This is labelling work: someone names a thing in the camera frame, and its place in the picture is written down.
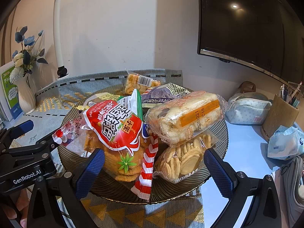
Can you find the red white rice cracker bag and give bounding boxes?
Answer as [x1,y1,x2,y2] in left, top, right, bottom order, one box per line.
[51,99,159,201]

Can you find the pens in holder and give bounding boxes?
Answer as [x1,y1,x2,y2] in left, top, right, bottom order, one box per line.
[279,81,303,108]

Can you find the white dotted pencil pouch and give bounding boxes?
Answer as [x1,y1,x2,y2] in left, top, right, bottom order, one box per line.
[225,92,272,125]

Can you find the orange label rice cracker pack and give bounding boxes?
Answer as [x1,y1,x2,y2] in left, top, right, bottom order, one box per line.
[145,91,228,147]

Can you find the white desk lamp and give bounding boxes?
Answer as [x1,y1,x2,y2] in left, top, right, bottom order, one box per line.
[53,0,69,79]

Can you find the round biscuits clear pack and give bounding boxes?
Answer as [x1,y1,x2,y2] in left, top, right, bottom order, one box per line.
[153,130,218,184]

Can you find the blue gold woven table mat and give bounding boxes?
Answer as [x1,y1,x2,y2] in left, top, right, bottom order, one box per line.
[12,71,204,227]

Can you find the purple cake snack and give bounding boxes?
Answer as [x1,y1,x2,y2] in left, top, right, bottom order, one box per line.
[141,83,190,107]

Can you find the black monitor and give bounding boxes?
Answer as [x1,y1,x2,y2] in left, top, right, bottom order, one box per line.
[197,0,303,82]

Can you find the ribbed glass plate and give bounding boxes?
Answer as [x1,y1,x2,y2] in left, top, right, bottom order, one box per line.
[53,90,227,200]

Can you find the barcode puffed snack pack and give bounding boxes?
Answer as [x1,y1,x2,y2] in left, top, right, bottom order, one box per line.
[125,73,161,95]

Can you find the green blue book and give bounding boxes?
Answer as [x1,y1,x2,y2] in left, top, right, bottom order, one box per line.
[1,61,22,121]

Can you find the brown pen holder cup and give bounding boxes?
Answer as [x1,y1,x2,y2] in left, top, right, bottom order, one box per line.
[261,95,299,142]

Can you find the blue white artificial flowers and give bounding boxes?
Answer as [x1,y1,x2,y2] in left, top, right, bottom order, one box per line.
[9,26,48,84]

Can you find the grey pouch with zipper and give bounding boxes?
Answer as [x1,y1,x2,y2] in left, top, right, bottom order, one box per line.
[280,156,303,227]

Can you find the blue tissue pack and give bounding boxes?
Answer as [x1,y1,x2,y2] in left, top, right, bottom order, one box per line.
[267,125,303,161]

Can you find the beige curtain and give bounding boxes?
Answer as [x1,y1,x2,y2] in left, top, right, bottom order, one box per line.
[0,7,17,66]

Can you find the person's left hand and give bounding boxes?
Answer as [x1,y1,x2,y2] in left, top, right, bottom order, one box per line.
[1,189,29,228]

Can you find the white ribbed ceramic vase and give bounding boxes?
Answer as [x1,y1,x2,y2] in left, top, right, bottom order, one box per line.
[15,74,37,115]

